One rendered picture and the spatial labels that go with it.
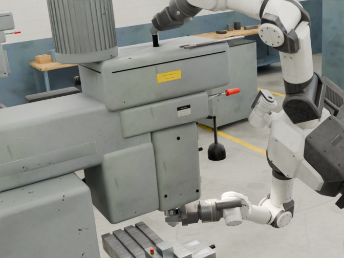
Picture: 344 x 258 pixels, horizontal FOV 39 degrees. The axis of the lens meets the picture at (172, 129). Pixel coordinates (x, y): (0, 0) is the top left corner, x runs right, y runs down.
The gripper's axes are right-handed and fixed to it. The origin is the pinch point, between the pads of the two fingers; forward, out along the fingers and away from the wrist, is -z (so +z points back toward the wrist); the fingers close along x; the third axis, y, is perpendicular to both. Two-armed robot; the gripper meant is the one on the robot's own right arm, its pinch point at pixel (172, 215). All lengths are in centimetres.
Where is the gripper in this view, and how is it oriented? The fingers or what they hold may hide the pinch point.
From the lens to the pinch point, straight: 190.1
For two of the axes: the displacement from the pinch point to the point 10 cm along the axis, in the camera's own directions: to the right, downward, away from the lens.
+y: 1.0, 9.4, 3.2
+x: 0.7, 3.1, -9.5
